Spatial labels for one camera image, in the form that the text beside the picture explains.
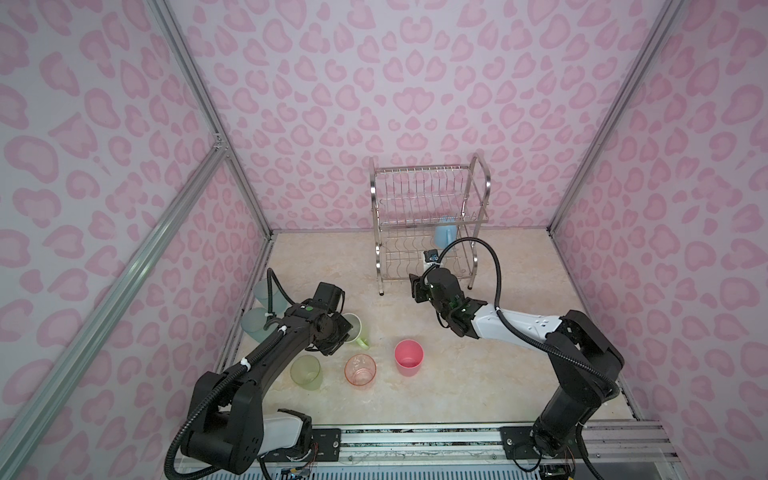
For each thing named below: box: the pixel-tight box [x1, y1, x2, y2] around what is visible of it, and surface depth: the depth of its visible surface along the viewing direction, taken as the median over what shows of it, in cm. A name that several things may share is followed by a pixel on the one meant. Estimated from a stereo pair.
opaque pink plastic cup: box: [394, 339, 424, 377], surface depth 87 cm
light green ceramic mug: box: [342, 313, 369, 349], surface depth 84 cm
